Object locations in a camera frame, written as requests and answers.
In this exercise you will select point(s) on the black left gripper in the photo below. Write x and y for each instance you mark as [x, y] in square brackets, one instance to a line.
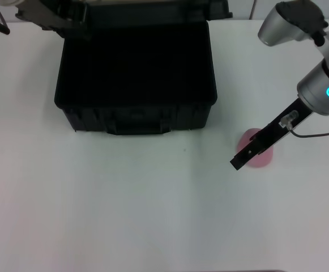
[48, 14]

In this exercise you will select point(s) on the pink peach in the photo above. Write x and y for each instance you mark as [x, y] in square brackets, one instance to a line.
[263, 161]

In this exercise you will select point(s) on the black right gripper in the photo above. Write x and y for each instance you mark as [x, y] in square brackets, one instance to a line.
[274, 130]

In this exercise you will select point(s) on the black plastic carrying case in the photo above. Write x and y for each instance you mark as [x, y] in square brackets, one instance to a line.
[136, 119]

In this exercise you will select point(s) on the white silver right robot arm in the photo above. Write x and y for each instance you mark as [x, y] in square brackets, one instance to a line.
[317, 85]

